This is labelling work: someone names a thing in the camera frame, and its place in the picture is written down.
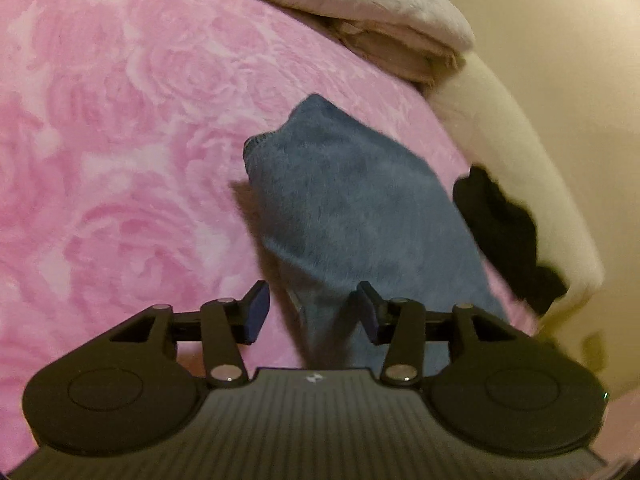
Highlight black crumpled garment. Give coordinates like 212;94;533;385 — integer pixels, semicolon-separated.
452;165;568;316

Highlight blue denim jeans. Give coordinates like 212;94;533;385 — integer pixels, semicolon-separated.
243;94;504;372

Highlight pink rose pattern blanket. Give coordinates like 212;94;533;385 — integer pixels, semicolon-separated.
1;0;468;471

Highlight cream padded bed frame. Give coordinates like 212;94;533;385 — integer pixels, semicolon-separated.
423;53;604;316

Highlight folded beige blanket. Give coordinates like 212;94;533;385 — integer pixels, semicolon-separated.
326;18;462;87

